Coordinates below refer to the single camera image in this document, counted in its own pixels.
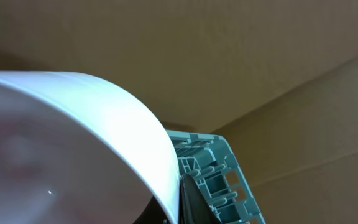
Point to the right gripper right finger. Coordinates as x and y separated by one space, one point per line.
194 209

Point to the grey dishwasher rack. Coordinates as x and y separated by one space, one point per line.
210 160

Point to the small white bowl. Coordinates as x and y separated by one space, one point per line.
75 148

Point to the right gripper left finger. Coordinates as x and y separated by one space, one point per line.
152 214

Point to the cardboard backdrop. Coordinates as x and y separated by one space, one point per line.
277 78

